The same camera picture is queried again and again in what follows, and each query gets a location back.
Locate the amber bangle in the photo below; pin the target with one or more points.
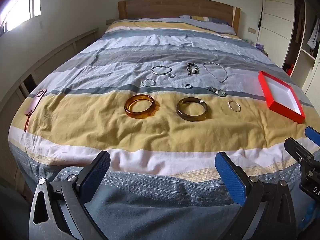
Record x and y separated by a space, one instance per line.
130 111

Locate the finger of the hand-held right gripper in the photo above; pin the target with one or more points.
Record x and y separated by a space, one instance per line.
313 133
297 150

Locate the red cardboard box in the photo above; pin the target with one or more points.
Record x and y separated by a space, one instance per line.
275 105

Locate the silver wristwatch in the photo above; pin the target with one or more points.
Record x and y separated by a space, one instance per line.
221 93

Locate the striped bed with headboard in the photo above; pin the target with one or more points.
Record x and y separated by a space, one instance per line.
150 135

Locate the window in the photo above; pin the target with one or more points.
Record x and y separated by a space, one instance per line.
22 5

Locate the beige wall socket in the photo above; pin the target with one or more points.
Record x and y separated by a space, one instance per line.
251 30
110 21

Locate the yellow striped pillow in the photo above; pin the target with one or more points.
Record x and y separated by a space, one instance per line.
202 18

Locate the orange object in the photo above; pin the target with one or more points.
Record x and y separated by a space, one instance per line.
289 70

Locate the person's right hand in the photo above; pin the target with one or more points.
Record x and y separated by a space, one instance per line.
310 216

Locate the hanging clothes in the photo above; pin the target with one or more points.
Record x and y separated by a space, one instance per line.
313 37

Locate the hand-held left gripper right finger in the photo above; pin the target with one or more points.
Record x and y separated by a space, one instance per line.
230 177

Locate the wooden headboard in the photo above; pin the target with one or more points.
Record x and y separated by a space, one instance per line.
150 7

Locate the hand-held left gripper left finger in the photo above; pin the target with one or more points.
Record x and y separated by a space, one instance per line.
96 172

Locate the large thin silver bangle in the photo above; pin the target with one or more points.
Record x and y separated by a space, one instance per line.
160 74

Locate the grey-blue pillow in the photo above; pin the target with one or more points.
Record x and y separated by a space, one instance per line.
220 26

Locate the purple bedside clutter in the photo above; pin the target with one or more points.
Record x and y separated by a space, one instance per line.
258 46

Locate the white wardrobe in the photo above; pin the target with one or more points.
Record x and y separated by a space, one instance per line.
277 17

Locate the olive brown bangle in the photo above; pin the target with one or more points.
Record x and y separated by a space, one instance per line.
181 113

